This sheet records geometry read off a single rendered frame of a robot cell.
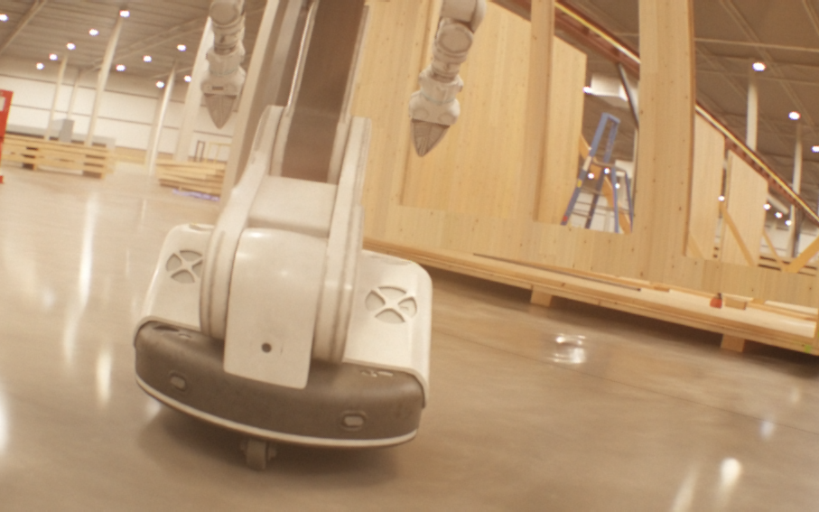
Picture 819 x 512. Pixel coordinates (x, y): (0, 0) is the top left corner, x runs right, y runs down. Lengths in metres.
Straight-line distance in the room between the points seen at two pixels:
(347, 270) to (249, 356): 0.20
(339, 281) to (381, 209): 4.33
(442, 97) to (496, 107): 6.56
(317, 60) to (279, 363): 0.62
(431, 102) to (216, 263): 0.60
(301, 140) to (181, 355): 0.51
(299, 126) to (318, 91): 0.08
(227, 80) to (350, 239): 0.51
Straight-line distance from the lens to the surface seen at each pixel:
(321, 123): 1.46
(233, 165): 11.21
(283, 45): 10.91
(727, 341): 4.35
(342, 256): 1.15
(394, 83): 5.60
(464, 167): 7.69
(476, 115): 7.79
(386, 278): 1.42
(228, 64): 1.51
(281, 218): 1.25
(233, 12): 1.40
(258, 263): 1.12
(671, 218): 3.92
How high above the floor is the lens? 0.47
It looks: 3 degrees down
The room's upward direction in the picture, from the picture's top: 10 degrees clockwise
